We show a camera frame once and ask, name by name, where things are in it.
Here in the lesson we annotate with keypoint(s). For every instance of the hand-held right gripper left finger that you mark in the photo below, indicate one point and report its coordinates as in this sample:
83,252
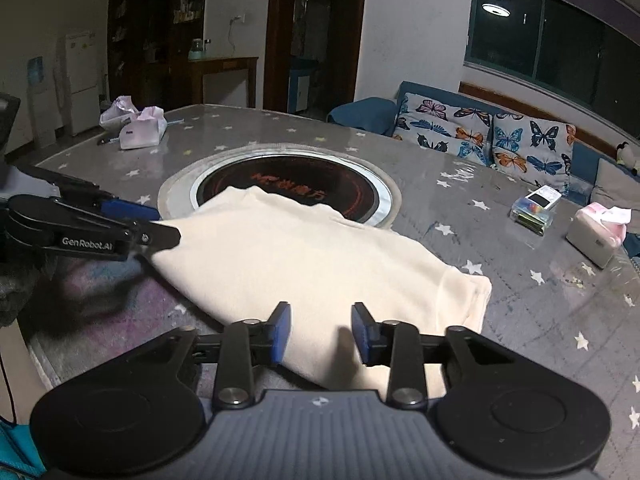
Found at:
282,332

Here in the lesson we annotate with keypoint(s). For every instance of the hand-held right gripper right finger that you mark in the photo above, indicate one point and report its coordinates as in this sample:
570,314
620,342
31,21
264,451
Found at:
361,334

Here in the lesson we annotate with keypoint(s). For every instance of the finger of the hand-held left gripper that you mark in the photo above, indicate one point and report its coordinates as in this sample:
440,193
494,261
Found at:
125,207
159,235

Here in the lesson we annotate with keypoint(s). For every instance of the cream garment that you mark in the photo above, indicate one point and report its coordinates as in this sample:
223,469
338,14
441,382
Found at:
310,270

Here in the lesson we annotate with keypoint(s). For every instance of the dark pen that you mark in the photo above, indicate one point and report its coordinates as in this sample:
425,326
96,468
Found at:
107,140

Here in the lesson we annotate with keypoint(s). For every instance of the white pink tissue pack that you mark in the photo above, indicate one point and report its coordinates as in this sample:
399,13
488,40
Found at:
597,235
142,130

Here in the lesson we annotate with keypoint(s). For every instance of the pink white plastic bag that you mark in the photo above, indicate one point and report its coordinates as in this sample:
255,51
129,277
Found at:
116,112

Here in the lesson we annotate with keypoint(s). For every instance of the white water dispenser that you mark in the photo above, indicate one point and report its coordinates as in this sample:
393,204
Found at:
39,105

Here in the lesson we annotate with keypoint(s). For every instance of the white refrigerator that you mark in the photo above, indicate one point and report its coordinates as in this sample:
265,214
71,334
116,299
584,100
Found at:
80,80

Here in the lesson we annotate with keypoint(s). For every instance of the round built-in induction cooker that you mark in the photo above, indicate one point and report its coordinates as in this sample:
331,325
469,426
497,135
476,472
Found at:
300,180

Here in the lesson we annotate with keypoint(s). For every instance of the grey star tablecloth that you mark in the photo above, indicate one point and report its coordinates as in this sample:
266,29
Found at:
500,270

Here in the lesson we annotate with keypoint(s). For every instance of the wooden side table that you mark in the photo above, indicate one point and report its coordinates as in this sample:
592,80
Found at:
225,77

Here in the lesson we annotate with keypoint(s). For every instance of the light green kettle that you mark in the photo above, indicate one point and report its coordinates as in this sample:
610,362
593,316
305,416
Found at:
198,50

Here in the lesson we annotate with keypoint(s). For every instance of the dark wooden cabinet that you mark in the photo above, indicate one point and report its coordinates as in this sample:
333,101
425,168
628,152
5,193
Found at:
150,35

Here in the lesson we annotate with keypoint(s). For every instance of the clear plastic box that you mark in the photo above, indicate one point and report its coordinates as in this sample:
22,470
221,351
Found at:
535,207

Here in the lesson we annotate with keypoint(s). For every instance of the butterfly print cushion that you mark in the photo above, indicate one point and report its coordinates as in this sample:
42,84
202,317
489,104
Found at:
442,127
532,147

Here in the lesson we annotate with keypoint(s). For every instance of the teal cloth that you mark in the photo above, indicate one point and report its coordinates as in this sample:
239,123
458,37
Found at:
17,452

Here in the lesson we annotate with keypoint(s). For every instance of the blue sofa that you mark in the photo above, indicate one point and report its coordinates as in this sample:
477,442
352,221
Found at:
590,165

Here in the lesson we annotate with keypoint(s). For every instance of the grey cushion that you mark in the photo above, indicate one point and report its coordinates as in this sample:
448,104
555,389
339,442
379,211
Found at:
617,182

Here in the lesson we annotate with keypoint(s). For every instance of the black white plush toy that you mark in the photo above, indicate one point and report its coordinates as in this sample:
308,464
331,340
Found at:
627,156

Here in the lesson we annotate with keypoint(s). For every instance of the dark window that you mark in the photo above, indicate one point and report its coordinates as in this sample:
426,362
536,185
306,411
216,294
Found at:
555,35

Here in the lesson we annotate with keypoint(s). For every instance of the white wall socket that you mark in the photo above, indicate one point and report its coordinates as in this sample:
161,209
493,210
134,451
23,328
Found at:
240,19

